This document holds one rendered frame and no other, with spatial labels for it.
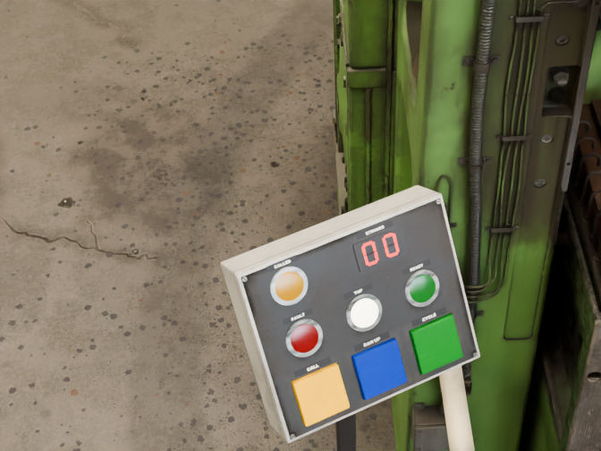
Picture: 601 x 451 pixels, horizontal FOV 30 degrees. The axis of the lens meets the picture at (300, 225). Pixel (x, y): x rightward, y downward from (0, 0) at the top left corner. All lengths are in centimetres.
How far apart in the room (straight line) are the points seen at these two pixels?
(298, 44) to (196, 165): 68
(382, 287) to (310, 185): 177
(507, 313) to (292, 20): 211
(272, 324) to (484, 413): 92
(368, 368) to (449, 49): 49
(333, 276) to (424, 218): 17
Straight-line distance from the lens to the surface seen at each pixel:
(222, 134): 363
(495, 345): 227
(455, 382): 216
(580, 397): 210
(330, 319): 166
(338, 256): 164
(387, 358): 171
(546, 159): 192
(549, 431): 240
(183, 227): 334
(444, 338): 175
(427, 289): 171
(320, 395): 168
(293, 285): 162
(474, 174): 188
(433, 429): 239
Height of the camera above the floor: 239
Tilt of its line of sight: 46 degrees down
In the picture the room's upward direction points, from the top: 3 degrees counter-clockwise
